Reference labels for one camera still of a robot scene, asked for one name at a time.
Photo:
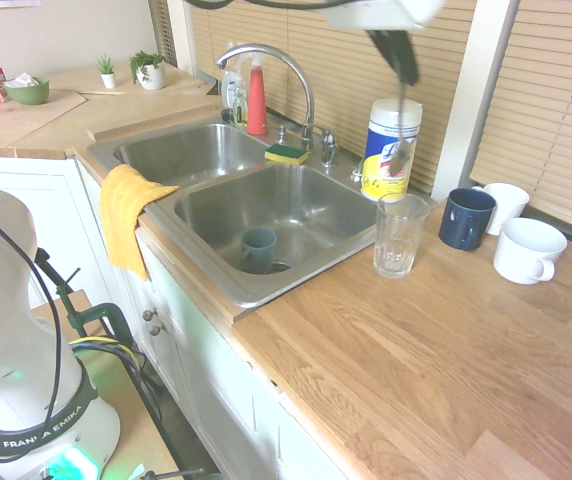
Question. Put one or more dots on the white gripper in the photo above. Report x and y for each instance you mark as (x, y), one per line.
(381, 12)

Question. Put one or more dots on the metal spoon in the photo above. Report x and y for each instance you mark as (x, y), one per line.
(400, 157)

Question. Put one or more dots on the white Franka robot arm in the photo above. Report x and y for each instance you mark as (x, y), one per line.
(16, 325)

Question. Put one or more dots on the chrome sink air gap cap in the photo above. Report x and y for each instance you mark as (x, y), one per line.
(356, 175)

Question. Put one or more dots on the chrome sink soap knob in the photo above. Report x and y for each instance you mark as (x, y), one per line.
(282, 136)

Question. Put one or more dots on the stainless steel double sink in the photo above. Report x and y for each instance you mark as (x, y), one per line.
(291, 210)

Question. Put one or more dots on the beige window blind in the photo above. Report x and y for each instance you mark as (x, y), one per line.
(346, 65)
(162, 30)
(551, 110)

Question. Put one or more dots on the disinfecting wipes canister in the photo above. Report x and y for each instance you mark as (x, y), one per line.
(381, 150)

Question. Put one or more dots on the chrome gooseneck faucet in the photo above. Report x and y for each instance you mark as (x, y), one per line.
(291, 60)

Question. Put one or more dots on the red spray bottle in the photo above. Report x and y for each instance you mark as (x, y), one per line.
(257, 105)

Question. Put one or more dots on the yellow green sponge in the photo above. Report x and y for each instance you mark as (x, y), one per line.
(286, 155)

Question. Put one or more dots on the clear pump soap bottle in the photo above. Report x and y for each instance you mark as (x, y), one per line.
(239, 110)

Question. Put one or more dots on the blue labelled dish soap bottle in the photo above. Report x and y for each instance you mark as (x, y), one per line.
(230, 85)

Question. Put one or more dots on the navy blue mug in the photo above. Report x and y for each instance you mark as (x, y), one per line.
(466, 220)

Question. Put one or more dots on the tall white mug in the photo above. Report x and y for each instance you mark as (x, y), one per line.
(511, 200)

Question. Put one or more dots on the clear drinking glass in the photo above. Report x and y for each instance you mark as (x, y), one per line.
(398, 240)

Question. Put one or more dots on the wide white mug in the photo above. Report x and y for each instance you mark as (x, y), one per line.
(523, 250)

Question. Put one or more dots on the dark grey mug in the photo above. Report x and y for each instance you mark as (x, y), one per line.
(258, 250)

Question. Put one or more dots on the bushy potted plant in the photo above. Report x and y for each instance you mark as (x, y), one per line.
(150, 75)

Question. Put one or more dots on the small potted succulent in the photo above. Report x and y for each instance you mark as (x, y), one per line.
(108, 77)

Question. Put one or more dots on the yellow dish cloth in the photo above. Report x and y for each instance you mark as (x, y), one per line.
(123, 210)

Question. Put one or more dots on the round metal cabinet knob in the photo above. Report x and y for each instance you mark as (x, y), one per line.
(156, 330)
(150, 315)

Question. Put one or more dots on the green bowl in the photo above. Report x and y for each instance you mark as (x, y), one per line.
(28, 94)

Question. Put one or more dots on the white crumpled tissue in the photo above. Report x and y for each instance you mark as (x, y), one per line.
(26, 80)

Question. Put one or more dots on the wooden cutting board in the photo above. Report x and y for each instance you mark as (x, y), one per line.
(16, 117)

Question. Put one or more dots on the green clamp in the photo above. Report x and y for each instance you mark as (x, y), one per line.
(111, 315)

